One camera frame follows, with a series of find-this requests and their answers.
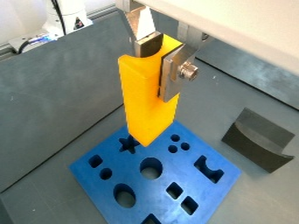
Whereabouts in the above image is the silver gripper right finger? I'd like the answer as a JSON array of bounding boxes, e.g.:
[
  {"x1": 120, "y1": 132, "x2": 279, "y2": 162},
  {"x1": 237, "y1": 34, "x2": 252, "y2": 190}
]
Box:
[{"x1": 157, "y1": 22, "x2": 212, "y2": 102}]

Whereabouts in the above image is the blue shape sorting board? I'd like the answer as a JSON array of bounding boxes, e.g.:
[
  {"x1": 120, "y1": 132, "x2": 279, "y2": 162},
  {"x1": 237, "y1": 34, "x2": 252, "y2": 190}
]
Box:
[{"x1": 69, "y1": 122, "x2": 240, "y2": 224}]

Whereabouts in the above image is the dark grey arch holder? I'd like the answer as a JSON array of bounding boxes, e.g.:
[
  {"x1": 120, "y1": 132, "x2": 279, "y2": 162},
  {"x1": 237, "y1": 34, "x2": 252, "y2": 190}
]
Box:
[{"x1": 221, "y1": 108, "x2": 295, "y2": 173}]

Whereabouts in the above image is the yellow arch block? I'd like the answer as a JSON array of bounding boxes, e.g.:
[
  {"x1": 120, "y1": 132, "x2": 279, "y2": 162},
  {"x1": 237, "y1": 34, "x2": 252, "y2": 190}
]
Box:
[{"x1": 117, "y1": 35, "x2": 181, "y2": 146}]

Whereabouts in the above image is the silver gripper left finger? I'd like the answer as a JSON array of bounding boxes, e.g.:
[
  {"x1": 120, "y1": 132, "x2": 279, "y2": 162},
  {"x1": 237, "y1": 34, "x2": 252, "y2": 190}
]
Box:
[{"x1": 125, "y1": 6, "x2": 164, "y2": 58}]

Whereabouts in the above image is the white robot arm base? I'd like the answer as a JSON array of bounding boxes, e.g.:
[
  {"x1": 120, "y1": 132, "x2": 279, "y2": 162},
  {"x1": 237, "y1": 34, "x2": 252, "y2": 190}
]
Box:
[{"x1": 8, "y1": 0, "x2": 92, "y2": 54}]

